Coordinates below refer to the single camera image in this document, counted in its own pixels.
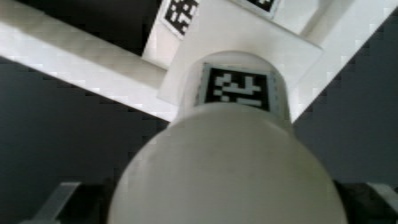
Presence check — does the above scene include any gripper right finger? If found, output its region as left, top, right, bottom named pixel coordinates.
left=369, top=182, right=398, bottom=224

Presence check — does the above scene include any white lamp base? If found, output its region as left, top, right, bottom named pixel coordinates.
left=143, top=0, right=324, bottom=120

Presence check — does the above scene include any white lamp bulb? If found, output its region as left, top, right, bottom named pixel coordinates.
left=107, top=51, right=349, bottom=224

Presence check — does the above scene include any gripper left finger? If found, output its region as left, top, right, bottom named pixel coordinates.
left=20, top=182, right=81, bottom=224

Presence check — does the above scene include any white foam border wall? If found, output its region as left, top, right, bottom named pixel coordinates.
left=0, top=0, right=398, bottom=120

